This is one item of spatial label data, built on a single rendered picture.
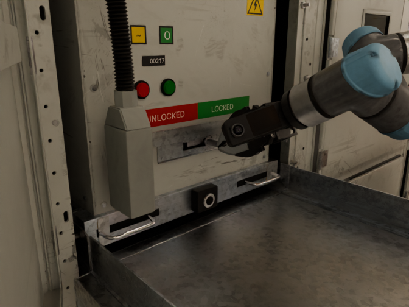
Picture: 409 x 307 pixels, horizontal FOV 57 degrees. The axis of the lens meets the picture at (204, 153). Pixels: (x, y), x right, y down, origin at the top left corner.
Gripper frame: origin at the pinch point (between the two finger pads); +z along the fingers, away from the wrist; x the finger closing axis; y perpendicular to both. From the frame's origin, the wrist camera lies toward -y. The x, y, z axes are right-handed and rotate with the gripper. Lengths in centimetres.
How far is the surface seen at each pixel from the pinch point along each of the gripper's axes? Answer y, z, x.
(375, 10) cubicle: 60, -16, 25
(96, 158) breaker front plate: -24.2, 4.6, 3.8
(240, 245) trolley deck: -3.5, 0.2, -19.8
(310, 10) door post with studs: 30.9, -13.3, 24.7
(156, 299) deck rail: -29.0, -9.8, -19.0
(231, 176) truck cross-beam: 8.4, 8.6, -6.2
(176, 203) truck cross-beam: -8.0, 9.8, -7.9
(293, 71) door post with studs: 28.9, -4.1, 13.3
